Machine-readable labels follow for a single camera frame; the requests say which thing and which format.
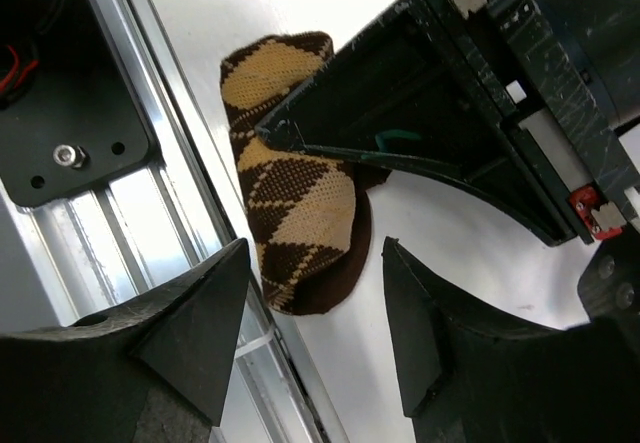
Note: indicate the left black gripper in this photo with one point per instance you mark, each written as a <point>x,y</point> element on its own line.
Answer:
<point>520,103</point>

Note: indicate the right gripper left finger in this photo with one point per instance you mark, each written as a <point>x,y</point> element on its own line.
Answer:
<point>155,368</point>

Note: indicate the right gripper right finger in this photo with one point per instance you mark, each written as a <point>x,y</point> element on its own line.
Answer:
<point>470,372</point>

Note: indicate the brown argyle sock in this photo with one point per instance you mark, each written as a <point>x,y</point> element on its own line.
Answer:
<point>310,217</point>

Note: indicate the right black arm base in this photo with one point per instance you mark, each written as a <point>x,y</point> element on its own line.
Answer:
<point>70,118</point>

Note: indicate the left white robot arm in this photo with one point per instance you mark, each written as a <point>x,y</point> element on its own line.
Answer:
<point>520,103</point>

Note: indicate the aluminium frame rail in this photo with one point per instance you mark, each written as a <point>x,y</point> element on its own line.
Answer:
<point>72,257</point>

